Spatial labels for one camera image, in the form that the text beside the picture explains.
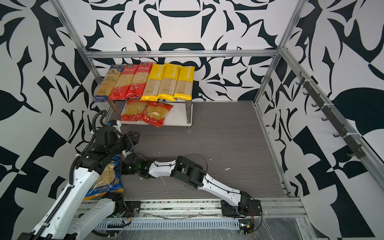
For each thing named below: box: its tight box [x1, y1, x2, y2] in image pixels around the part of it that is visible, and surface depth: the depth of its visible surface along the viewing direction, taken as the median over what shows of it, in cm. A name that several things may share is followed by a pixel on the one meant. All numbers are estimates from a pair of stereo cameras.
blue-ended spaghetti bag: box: [93, 64, 125, 102], surface depth 79 cm
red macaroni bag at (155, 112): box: [142, 101, 174, 128], surface depth 101 cm
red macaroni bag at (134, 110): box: [121, 98, 149, 121], surface depth 102 cm
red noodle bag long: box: [126, 62, 153, 98], surface depth 81 cm
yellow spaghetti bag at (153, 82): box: [140, 63, 167, 102], surface depth 80 cm
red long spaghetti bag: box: [109, 64, 139, 101], surface depth 79 cm
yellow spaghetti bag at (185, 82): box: [173, 65, 196, 101], surface depth 81 cm
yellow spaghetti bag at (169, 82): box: [156, 63, 181, 102], surface depth 81 cm
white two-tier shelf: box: [108, 99, 194, 129], surface depth 102 cm
